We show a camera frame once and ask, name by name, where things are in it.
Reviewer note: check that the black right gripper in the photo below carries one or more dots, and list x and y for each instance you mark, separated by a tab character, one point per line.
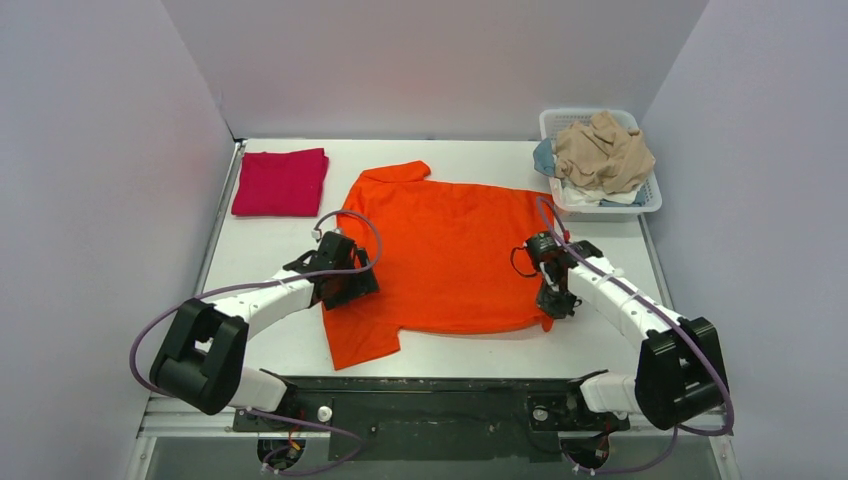
555	301

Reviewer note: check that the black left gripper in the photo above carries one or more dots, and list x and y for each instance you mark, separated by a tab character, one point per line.
354	287

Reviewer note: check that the orange t-shirt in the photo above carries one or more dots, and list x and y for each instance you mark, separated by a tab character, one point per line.
446	264

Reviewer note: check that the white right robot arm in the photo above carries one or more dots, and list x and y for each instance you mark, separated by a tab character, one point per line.
680	372

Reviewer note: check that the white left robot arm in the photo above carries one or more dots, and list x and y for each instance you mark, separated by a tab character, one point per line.
201	358

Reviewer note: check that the folded red t-shirt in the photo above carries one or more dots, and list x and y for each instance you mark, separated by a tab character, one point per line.
281	184

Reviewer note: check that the white garment in basket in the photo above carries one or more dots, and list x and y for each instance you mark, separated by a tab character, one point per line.
571	196

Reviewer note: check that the blue garment in basket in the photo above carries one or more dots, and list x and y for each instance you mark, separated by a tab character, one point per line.
544	158

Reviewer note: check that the beige crumpled t-shirt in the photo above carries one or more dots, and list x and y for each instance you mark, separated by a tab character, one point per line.
603	154

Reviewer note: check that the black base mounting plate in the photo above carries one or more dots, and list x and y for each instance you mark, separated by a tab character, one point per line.
443	419

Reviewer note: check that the white plastic laundry basket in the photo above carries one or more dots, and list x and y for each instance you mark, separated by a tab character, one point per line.
552	121

